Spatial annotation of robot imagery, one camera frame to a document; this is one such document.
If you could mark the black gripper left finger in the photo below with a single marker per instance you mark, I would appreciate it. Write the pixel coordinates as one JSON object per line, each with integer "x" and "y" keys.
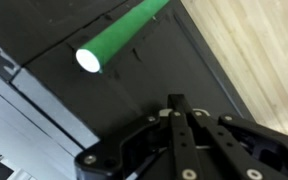
{"x": 180, "y": 146}

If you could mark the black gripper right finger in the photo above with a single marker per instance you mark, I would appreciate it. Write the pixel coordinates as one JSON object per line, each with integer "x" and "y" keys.
{"x": 230, "y": 156}

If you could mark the black microwave oven body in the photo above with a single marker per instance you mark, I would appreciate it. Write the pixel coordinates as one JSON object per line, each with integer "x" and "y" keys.
{"x": 14, "y": 126}

